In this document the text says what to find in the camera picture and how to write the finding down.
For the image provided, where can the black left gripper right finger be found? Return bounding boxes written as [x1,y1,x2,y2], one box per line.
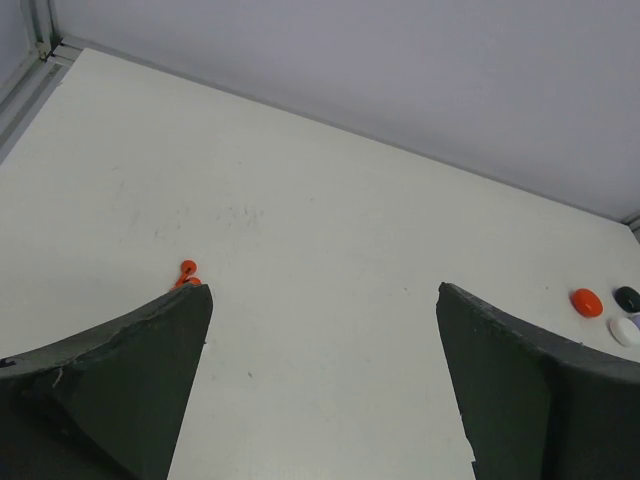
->
[436,283,639,479]

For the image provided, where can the black charging case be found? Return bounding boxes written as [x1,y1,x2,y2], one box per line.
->
[613,286,640,313]

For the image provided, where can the orange earbud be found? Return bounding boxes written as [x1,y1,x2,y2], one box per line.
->
[175,259,197,287]
[172,277,201,289]

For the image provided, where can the aluminium frame post left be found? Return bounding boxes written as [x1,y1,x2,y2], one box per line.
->
[1,0,81,158]

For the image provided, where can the orange charging case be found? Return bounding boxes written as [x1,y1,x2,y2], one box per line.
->
[569,288,604,318]

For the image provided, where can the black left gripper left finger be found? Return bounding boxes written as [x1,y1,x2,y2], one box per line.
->
[1,284,213,479]

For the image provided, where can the white charging case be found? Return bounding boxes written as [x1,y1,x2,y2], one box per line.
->
[607,317,640,347]

